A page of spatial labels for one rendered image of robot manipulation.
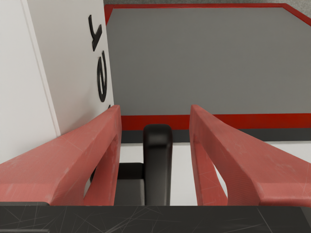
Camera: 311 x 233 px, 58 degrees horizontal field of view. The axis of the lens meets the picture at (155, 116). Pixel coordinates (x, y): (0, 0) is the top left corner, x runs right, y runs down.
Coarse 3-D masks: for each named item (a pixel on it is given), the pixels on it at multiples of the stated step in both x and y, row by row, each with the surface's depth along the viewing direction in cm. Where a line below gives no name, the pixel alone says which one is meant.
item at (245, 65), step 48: (144, 48) 57; (192, 48) 57; (240, 48) 57; (288, 48) 57; (144, 96) 42; (192, 96) 42; (240, 96) 42; (288, 96) 42; (288, 144) 31; (192, 192) 36
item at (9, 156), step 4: (0, 132) 20; (0, 136) 20; (0, 140) 20; (4, 140) 20; (0, 144) 21; (4, 144) 21; (0, 148) 21; (4, 148) 21; (0, 152) 21; (4, 152) 21; (8, 152) 21; (0, 156) 21; (4, 156) 21; (8, 156) 21; (0, 160) 21; (4, 160) 21
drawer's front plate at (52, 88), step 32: (0, 0) 6; (32, 0) 7; (64, 0) 9; (96, 0) 14; (0, 32) 7; (32, 32) 7; (64, 32) 9; (0, 64) 7; (32, 64) 7; (64, 64) 9; (96, 64) 14; (0, 96) 8; (32, 96) 8; (64, 96) 9; (96, 96) 14; (0, 128) 8; (32, 128) 8; (64, 128) 9
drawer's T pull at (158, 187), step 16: (144, 128) 11; (160, 128) 11; (144, 144) 11; (160, 144) 11; (144, 160) 11; (160, 160) 11; (128, 176) 12; (144, 176) 12; (160, 176) 12; (128, 192) 13; (144, 192) 13; (160, 192) 12
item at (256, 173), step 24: (192, 120) 12; (216, 120) 10; (192, 144) 12; (216, 144) 8; (240, 144) 8; (264, 144) 8; (216, 168) 8; (240, 168) 6; (264, 168) 6; (288, 168) 6; (216, 192) 11; (240, 192) 6; (264, 192) 5; (288, 192) 5
